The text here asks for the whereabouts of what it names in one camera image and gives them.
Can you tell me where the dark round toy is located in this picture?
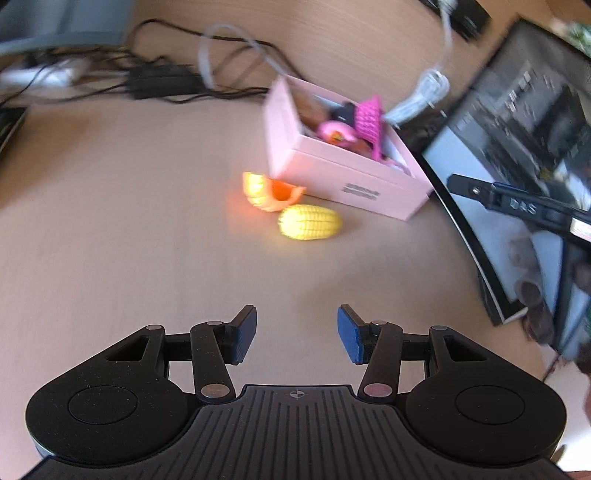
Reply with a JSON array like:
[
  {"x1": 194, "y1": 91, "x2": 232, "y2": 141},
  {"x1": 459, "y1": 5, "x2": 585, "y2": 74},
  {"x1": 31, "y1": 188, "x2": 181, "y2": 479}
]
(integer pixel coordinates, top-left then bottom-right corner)
[{"x1": 330, "y1": 102, "x2": 358, "y2": 125}]

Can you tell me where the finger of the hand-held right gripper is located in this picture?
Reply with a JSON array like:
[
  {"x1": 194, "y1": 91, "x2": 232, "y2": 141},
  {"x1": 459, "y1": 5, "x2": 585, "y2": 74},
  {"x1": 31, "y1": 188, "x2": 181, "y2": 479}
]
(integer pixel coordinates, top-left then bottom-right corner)
[{"x1": 447, "y1": 174, "x2": 498, "y2": 209}]

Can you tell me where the pink and green toy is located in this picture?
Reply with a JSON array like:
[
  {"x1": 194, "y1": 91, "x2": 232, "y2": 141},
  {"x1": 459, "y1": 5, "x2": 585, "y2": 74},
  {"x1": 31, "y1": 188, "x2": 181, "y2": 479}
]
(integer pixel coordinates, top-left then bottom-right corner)
[{"x1": 316, "y1": 119, "x2": 354, "y2": 146}]

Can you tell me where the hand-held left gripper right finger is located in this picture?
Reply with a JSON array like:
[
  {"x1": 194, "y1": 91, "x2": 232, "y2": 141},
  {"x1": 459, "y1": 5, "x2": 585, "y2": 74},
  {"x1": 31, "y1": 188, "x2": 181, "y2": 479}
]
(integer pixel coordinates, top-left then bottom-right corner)
[{"x1": 337, "y1": 304, "x2": 485, "y2": 403}]

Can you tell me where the black power adapter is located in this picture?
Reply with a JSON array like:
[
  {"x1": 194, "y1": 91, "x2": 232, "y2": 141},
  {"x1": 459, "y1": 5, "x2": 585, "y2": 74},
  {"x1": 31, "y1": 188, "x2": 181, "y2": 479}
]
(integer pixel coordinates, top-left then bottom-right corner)
[{"x1": 128, "y1": 65, "x2": 201, "y2": 100}]

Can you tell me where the white power strip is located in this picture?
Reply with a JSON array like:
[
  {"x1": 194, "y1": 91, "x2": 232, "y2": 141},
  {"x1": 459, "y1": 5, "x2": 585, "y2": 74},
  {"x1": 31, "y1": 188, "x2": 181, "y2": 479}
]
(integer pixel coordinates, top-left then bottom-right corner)
[{"x1": 0, "y1": 58, "x2": 88, "y2": 90}]

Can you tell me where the black flat device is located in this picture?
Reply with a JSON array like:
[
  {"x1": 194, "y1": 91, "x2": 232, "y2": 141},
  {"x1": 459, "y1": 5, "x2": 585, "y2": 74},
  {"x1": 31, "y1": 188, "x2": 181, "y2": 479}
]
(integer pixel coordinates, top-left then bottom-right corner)
[{"x1": 418, "y1": 0, "x2": 492, "y2": 42}]

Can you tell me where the black curved monitor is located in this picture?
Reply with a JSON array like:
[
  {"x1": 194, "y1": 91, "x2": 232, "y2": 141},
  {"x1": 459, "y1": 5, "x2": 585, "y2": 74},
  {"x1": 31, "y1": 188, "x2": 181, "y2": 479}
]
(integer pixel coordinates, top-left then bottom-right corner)
[{"x1": 422, "y1": 16, "x2": 591, "y2": 365}]

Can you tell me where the yellow toy corn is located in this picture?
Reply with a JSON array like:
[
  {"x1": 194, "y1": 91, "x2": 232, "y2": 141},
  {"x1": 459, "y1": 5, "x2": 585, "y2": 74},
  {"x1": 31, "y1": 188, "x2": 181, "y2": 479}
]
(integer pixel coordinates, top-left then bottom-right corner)
[{"x1": 277, "y1": 204, "x2": 343, "y2": 241}]

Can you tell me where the coiled grey cable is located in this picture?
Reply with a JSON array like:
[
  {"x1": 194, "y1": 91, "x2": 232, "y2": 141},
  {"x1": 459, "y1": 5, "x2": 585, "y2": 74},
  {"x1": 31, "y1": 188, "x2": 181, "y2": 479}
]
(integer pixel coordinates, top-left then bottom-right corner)
[{"x1": 385, "y1": 0, "x2": 455, "y2": 125}]

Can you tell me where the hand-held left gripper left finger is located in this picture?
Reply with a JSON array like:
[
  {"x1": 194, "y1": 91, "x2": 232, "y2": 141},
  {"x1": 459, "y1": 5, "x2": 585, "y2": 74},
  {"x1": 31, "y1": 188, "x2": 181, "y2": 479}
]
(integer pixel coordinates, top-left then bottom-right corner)
[{"x1": 106, "y1": 305, "x2": 258, "y2": 403}]

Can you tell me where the black cable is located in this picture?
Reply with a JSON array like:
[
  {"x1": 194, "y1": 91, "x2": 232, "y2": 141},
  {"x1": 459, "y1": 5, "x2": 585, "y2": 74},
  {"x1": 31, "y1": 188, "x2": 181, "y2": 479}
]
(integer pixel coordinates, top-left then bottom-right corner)
[{"x1": 0, "y1": 18, "x2": 305, "y2": 107}]

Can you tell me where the pink cardboard box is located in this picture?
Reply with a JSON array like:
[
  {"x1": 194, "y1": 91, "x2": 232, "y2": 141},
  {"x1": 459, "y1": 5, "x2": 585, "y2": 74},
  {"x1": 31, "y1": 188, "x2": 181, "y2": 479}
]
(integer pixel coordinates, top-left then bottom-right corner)
[{"x1": 263, "y1": 76, "x2": 435, "y2": 222}]

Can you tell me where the black computer monitor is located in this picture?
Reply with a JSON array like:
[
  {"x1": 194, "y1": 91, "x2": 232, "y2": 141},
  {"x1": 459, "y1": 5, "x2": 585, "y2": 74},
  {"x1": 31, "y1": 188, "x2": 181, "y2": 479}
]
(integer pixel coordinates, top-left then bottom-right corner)
[{"x1": 0, "y1": 0, "x2": 134, "y2": 56}]

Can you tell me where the pink toy strainer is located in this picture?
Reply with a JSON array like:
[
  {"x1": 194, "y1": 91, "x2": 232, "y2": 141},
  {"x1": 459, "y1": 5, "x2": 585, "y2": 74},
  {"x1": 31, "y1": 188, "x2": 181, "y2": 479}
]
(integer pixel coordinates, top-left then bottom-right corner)
[{"x1": 353, "y1": 95, "x2": 414, "y2": 176}]

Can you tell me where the orange toy piece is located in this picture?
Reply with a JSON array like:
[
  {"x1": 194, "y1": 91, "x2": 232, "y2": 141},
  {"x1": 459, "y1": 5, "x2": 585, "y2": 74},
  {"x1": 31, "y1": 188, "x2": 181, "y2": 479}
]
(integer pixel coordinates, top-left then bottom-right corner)
[{"x1": 242, "y1": 172, "x2": 308, "y2": 213}]

